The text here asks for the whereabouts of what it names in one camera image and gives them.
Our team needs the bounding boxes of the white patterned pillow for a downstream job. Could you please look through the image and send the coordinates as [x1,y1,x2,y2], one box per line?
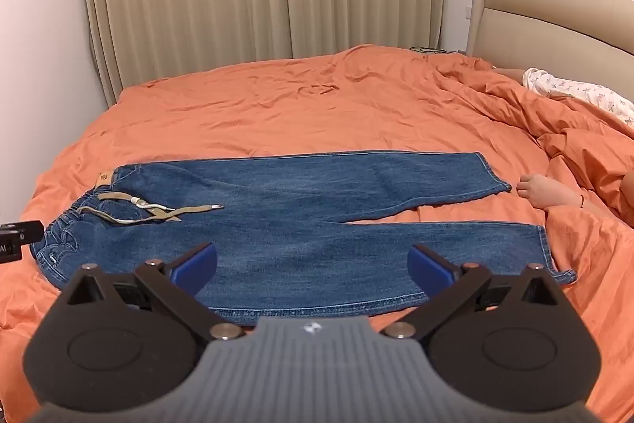
[522,67,634,127]

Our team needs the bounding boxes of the beige padded headboard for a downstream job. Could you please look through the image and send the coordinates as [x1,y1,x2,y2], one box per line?
[466,0,634,104]

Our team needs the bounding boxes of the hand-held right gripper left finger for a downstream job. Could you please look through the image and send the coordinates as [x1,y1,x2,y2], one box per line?
[64,243,247,341]

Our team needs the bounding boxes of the blue denim pants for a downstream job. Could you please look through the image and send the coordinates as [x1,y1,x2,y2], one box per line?
[30,149,578,327]

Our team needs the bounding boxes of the orange bed sheet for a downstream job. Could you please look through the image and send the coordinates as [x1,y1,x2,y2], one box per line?
[0,45,560,423]

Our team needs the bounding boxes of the orange duvet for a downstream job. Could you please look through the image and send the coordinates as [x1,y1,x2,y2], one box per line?
[426,52,634,423]

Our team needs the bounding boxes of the dark cable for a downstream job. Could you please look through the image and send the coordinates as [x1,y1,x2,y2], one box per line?
[409,45,464,56]

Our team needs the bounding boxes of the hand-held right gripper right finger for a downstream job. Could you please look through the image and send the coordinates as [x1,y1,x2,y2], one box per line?
[384,245,560,337]

